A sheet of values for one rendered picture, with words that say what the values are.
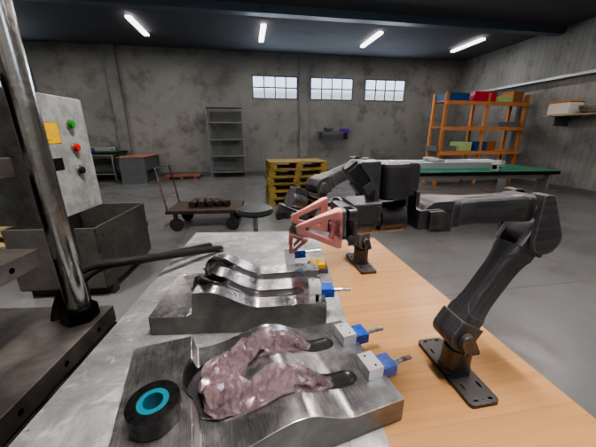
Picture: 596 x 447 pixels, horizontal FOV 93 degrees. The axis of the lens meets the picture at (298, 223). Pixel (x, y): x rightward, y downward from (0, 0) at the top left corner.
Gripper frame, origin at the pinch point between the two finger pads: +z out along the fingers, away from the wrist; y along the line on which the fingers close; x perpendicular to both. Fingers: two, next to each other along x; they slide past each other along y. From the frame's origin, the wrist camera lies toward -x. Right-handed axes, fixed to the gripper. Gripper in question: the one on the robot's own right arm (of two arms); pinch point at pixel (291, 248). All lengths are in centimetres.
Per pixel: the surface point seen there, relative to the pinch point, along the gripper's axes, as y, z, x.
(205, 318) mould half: 25.8, 20.6, -18.9
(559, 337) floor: -60, 6, 209
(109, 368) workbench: 37, 34, -36
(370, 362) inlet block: 48, 3, 17
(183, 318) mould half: 25.7, 22.9, -24.5
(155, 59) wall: -871, -141, -463
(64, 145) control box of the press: -8, -3, -86
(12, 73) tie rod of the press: 20, -21, -82
